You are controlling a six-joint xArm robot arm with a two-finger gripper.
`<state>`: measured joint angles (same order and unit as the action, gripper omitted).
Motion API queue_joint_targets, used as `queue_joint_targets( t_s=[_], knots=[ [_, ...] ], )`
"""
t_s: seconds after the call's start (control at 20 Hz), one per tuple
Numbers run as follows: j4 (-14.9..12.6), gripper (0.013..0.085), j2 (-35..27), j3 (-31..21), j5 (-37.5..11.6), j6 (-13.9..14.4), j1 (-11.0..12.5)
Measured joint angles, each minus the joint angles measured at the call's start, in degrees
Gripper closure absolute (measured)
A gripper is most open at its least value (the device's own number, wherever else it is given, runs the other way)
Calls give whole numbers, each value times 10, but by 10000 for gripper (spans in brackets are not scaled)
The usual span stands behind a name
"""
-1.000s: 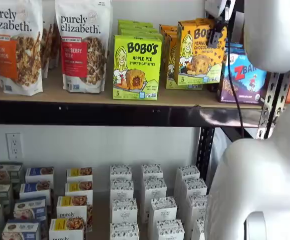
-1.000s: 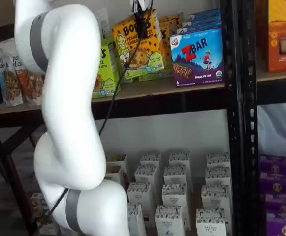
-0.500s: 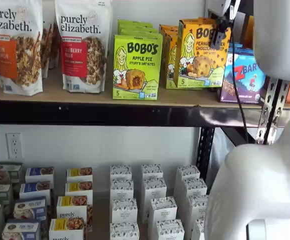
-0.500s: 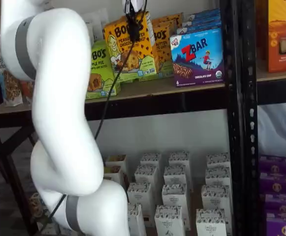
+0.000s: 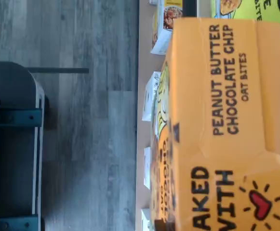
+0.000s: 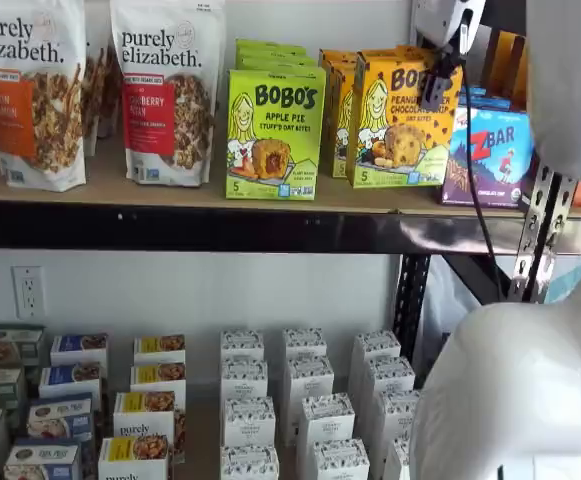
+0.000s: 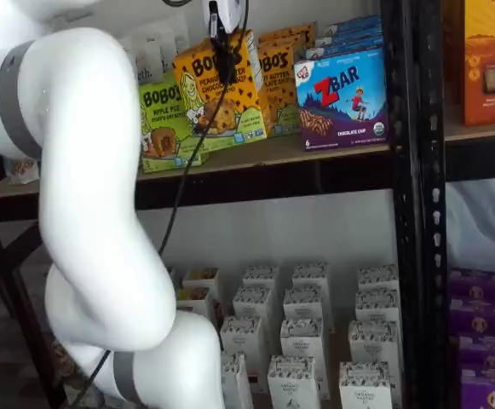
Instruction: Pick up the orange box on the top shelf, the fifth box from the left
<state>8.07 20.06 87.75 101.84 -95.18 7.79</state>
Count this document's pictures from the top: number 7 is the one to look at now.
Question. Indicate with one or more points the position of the large orange snack box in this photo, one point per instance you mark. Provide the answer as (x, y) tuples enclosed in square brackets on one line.
[(485, 42)]

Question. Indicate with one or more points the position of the white carton with colourful top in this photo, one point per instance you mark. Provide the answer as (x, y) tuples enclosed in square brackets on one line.
[(193, 296), (202, 274)]

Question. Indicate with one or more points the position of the blue Zbar chocolate chip box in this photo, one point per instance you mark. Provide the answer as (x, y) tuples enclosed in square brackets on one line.
[(349, 44), (353, 33), (358, 22), (341, 106)]

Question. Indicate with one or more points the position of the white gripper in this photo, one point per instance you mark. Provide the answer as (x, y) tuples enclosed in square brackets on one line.
[(232, 15)]

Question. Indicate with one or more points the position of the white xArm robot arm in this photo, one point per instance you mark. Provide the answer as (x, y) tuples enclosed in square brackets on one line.
[(85, 170)]

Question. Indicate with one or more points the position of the green Bobo's apple pie box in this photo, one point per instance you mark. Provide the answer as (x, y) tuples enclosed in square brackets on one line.
[(162, 128)]

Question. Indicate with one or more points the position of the white patterned carton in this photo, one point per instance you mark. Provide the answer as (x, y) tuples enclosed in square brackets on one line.
[(234, 383), (377, 274), (260, 274), (302, 304), (364, 392), (240, 341), (311, 272), (372, 345), (291, 387), (300, 341), (251, 302), (377, 304)]

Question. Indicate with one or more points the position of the orange Bobo's oat bites box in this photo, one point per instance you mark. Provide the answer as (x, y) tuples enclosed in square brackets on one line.
[(277, 85), (298, 30), (238, 115), (289, 40)]

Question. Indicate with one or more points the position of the brown patterned snack bag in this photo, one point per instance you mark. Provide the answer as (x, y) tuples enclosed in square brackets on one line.
[(61, 362)]

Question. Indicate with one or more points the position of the wooden shelf board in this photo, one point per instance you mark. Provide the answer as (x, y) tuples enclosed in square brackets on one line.
[(477, 131), (272, 155)]

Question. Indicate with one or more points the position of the white granola bag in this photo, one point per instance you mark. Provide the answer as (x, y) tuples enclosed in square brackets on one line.
[(168, 42), (149, 59), (182, 34)]

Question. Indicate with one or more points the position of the blue label granola bag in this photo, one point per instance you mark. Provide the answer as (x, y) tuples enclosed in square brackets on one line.
[(21, 170)]

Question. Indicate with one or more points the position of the white cartons on lower shelf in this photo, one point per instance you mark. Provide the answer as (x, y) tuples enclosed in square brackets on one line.
[(338, 353)]

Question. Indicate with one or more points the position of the purple snack box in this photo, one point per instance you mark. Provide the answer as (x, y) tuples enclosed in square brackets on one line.
[(492, 360), (477, 289), (494, 398), (481, 321)]

